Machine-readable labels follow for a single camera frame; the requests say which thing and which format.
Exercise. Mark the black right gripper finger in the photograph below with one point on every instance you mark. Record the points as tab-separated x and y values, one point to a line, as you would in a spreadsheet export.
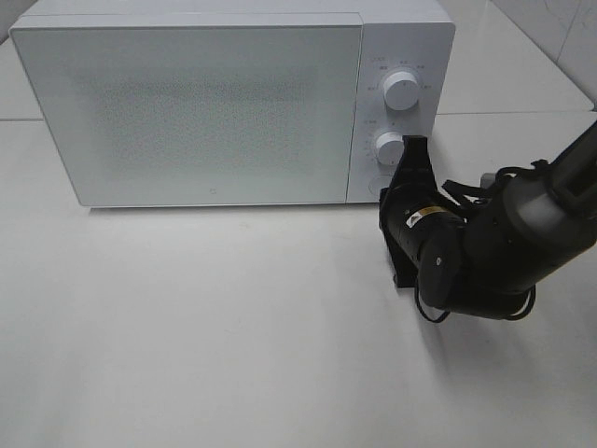
415	159

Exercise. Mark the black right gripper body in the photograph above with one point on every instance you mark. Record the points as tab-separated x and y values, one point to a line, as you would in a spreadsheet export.
401	218

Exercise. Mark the round white door button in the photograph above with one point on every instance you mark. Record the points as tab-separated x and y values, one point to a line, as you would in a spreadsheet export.
377	184

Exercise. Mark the white dial knob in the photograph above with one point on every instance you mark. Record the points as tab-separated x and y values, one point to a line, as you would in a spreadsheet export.
388	148
401	89

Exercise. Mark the white microwave door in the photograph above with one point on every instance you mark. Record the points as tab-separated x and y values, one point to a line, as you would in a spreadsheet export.
190	116

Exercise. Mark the white microwave oven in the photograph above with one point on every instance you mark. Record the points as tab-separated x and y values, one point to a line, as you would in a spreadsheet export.
416	35

